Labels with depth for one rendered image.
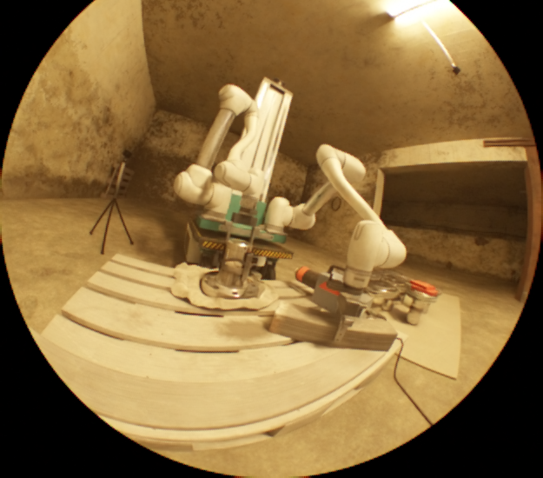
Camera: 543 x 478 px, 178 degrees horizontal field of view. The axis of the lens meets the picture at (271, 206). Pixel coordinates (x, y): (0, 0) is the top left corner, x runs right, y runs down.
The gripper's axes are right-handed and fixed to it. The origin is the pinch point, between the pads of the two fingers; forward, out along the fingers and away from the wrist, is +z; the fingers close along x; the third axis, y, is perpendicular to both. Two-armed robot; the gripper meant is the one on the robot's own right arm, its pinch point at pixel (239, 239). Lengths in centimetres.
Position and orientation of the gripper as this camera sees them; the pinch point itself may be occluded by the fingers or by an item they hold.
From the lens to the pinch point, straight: 92.5
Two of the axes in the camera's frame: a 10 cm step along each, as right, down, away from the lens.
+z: -2.4, 9.7, -0.7
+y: -5.1, -0.6, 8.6
